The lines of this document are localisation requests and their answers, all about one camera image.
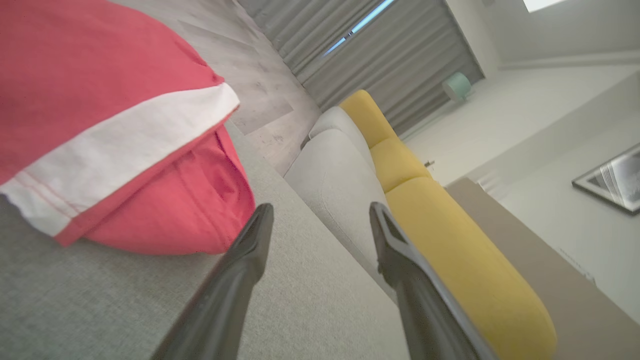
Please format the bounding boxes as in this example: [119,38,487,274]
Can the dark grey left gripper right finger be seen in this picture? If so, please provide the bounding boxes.
[369,201,499,360]

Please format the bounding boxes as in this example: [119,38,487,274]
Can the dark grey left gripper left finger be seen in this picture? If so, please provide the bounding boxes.
[150,202,275,360]

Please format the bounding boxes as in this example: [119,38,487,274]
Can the red shorts with white stripe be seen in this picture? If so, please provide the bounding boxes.
[0,0,257,257]

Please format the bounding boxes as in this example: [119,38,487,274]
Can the yellow sofa back cushion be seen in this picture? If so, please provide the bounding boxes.
[385,176,558,360]
[369,136,434,194]
[339,89,401,149]

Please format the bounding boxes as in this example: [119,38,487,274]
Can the beige ledge behind sofa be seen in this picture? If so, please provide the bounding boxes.
[444,176,640,360]

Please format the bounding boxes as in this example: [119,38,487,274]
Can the grey pleated curtain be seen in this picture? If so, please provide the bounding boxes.
[237,0,486,136]

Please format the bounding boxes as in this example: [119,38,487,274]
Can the framed wall picture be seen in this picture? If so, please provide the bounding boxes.
[571,142,640,216]

